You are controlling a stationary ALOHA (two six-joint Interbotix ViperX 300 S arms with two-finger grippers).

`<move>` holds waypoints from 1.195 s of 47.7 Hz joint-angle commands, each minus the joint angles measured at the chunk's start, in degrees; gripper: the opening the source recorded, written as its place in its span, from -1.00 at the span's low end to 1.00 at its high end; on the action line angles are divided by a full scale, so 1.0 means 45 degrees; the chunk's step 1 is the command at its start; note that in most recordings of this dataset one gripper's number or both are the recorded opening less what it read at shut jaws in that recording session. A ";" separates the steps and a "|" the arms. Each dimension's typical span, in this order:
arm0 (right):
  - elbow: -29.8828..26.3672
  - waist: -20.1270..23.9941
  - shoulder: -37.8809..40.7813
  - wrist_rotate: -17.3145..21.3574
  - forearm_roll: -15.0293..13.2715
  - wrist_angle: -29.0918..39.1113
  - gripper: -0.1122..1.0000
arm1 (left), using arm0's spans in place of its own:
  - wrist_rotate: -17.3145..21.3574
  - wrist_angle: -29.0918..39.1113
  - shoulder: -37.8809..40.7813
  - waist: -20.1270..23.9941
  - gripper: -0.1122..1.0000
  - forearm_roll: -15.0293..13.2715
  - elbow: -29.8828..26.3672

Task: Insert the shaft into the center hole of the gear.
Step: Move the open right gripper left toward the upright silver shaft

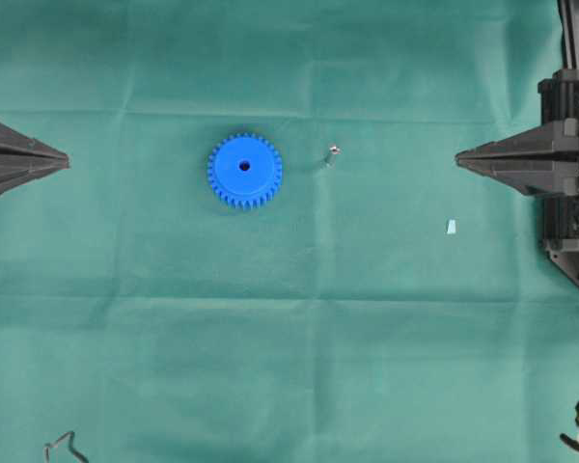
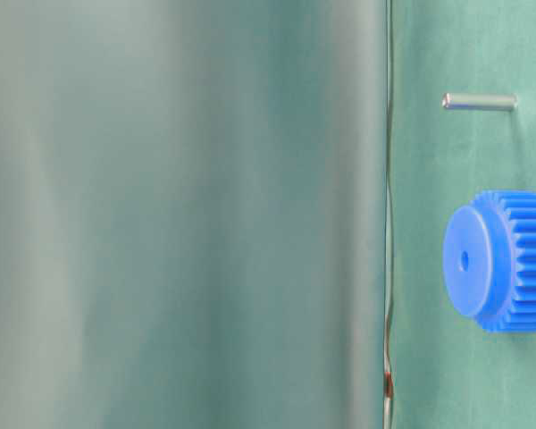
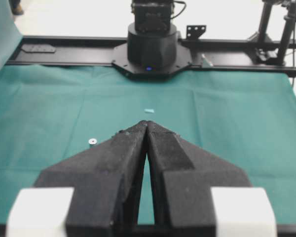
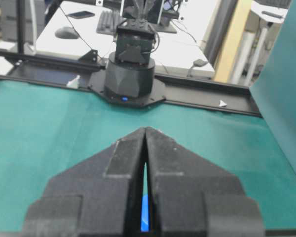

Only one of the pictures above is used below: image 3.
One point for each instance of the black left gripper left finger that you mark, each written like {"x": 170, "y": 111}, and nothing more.
{"x": 106, "y": 178}

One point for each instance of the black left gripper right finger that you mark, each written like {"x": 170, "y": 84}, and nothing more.
{"x": 181, "y": 177}

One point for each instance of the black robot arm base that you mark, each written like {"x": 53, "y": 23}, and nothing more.
{"x": 152, "y": 47}

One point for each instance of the small silver washer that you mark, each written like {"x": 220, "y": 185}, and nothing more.
{"x": 92, "y": 141}

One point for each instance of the small light blue tape piece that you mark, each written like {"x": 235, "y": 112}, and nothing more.
{"x": 149, "y": 111}

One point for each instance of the green table cloth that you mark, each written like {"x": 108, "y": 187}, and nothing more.
{"x": 48, "y": 114}

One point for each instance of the black perforated corner bracket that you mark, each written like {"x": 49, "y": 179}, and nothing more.
{"x": 194, "y": 32}

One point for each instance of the black aluminium frame rail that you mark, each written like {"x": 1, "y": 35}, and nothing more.
{"x": 198, "y": 55}

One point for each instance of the black camera stand poles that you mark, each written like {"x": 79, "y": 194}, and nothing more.
{"x": 276, "y": 35}

